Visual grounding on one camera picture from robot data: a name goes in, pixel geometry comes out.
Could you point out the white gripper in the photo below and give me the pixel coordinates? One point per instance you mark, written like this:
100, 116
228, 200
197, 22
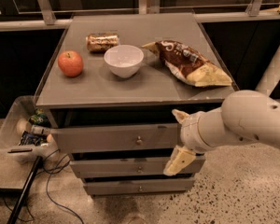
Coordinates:
189, 133

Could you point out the grey top drawer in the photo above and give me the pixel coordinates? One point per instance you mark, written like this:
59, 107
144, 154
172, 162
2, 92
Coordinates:
116, 138

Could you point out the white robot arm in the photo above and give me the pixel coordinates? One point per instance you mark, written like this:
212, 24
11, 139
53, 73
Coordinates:
245, 117

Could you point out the grey middle drawer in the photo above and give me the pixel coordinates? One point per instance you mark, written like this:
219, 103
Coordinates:
119, 167

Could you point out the grey three-drawer cabinet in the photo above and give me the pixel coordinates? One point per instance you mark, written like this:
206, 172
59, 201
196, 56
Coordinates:
99, 98

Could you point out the brown yellow chip bag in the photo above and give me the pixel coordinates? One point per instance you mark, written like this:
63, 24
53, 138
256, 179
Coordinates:
188, 64

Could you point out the white bowl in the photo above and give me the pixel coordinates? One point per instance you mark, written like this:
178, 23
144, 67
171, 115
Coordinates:
124, 60

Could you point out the gold soda can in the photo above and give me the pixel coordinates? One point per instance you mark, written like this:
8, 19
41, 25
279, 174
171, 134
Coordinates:
101, 42

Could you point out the red apple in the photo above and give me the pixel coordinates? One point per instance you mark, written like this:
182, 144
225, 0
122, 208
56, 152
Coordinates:
70, 63

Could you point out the green patterned item in bin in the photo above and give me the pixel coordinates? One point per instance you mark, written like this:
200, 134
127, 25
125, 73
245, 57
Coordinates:
39, 118

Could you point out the white bottle in bin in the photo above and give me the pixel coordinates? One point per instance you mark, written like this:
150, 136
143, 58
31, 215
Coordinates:
24, 125

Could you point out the dark blue snack packet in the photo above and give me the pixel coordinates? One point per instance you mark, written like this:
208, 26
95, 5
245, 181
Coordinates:
32, 139

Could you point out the clear plastic bin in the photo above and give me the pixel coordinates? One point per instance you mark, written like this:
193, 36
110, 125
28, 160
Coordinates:
23, 108

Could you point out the black pole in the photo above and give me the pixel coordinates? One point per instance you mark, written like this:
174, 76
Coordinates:
24, 191

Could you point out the metal railing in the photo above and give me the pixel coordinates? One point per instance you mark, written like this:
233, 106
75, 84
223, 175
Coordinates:
33, 14

